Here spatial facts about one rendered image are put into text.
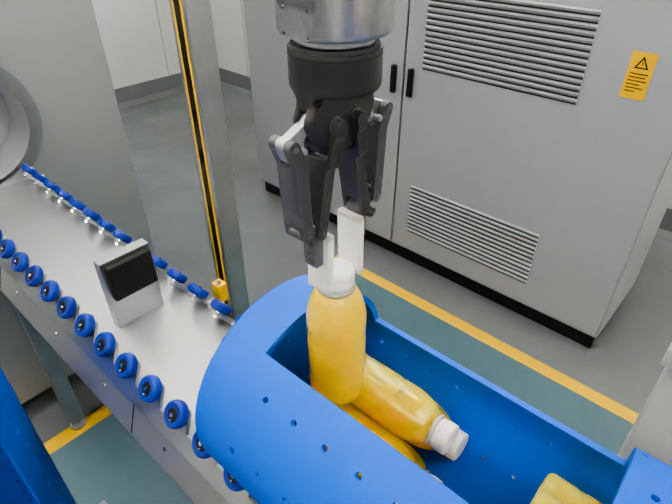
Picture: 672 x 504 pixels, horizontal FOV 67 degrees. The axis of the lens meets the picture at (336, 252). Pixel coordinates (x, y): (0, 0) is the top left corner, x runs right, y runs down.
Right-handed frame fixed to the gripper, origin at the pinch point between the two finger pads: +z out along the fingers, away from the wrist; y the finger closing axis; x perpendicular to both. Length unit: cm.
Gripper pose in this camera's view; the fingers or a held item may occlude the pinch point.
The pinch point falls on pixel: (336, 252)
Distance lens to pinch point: 51.1
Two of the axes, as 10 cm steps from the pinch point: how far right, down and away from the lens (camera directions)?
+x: 7.4, 3.9, -5.4
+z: 0.0, 8.1, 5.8
